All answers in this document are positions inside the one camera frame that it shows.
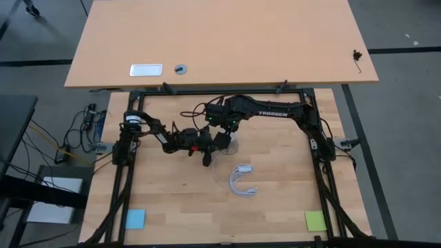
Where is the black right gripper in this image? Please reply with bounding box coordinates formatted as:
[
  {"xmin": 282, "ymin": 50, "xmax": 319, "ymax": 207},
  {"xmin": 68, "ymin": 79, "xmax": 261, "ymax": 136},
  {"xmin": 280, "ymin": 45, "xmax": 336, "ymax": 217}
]
[{"xmin": 204, "ymin": 101, "xmax": 243, "ymax": 151}]

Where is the white flat box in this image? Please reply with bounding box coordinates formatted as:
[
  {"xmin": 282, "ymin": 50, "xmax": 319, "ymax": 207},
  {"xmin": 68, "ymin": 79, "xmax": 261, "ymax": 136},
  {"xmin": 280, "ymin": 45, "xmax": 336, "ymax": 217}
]
[{"xmin": 26, "ymin": 176, "xmax": 84, "ymax": 225}]

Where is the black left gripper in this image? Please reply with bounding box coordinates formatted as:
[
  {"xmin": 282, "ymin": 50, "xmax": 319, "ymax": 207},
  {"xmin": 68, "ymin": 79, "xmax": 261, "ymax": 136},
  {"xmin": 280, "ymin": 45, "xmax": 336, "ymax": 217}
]
[{"xmin": 176, "ymin": 126, "xmax": 217, "ymax": 168}]

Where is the black side table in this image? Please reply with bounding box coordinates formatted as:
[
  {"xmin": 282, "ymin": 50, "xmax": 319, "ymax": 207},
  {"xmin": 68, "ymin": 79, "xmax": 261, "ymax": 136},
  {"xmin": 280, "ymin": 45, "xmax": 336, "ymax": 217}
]
[{"xmin": 0, "ymin": 94, "xmax": 39, "ymax": 175}]

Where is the dark right arm cable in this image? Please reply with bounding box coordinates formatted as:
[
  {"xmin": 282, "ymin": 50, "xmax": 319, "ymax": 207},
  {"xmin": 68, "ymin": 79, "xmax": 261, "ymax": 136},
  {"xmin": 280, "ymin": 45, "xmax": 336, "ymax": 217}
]
[{"xmin": 179, "ymin": 95, "xmax": 225, "ymax": 131}]

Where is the black clamp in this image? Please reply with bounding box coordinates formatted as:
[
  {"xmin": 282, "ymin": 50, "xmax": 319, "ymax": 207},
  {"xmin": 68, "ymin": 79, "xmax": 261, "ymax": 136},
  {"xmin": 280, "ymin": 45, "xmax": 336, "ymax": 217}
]
[
  {"xmin": 275, "ymin": 79, "xmax": 289, "ymax": 95},
  {"xmin": 162, "ymin": 81, "xmax": 178, "ymax": 95}
]

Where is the yellow floor cable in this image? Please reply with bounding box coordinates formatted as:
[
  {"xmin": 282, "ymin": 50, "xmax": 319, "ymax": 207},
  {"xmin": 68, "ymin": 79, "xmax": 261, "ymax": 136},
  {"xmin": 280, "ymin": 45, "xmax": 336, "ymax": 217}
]
[{"xmin": 28, "ymin": 124, "xmax": 92, "ymax": 167}]

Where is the black floor cable bundle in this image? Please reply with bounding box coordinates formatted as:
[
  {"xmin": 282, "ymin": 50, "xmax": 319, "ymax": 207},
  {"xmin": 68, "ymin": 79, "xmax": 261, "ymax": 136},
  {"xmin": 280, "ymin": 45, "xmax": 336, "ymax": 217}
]
[{"xmin": 20, "ymin": 103, "xmax": 108, "ymax": 163}]

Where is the blue sticky note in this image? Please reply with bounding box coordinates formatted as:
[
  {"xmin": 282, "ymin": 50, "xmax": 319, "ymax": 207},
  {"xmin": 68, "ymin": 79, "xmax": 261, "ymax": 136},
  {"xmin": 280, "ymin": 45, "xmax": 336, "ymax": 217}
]
[{"xmin": 125, "ymin": 209, "xmax": 147, "ymax": 230}]

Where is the beige wooden desk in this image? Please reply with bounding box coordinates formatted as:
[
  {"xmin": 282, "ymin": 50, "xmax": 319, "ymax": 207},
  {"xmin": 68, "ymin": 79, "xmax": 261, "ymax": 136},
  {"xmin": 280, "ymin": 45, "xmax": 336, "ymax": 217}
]
[{"xmin": 64, "ymin": 0, "xmax": 380, "ymax": 89}]

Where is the grey metal bracket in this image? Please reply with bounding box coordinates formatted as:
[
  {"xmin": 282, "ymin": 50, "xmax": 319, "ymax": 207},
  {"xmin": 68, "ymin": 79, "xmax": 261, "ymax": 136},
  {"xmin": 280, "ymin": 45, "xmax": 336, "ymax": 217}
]
[
  {"xmin": 333, "ymin": 137, "xmax": 361, "ymax": 151},
  {"xmin": 87, "ymin": 141, "xmax": 115, "ymax": 154}
]

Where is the black chair caster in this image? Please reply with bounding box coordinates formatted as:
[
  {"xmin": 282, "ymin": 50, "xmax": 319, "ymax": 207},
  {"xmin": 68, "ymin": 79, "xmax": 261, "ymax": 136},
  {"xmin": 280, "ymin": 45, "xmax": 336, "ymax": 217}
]
[{"xmin": 22, "ymin": 0, "xmax": 41, "ymax": 18}]

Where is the white power cord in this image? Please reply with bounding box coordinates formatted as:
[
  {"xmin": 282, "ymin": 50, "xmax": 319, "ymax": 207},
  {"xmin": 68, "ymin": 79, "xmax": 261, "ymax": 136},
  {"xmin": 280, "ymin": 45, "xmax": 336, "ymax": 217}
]
[{"xmin": 211, "ymin": 151, "xmax": 259, "ymax": 198}]

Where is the green sticky note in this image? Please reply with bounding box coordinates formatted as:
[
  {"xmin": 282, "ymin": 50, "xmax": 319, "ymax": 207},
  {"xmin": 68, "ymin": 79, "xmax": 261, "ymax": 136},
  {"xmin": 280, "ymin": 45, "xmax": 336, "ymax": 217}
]
[{"xmin": 304, "ymin": 210, "xmax": 328, "ymax": 233}]

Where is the black power adapter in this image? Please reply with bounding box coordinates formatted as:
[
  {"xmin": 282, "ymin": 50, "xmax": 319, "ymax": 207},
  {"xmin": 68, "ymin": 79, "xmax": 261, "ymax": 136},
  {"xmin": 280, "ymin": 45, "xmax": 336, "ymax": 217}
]
[{"xmin": 54, "ymin": 145, "xmax": 72, "ymax": 165}]

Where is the brass lamp base with socket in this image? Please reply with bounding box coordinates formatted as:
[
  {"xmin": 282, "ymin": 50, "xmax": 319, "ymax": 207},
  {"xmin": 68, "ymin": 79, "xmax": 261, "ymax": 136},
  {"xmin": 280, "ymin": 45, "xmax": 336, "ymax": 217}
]
[{"xmin": 220, "ymin": 135, "xmax": 240, "ymax": 156}]

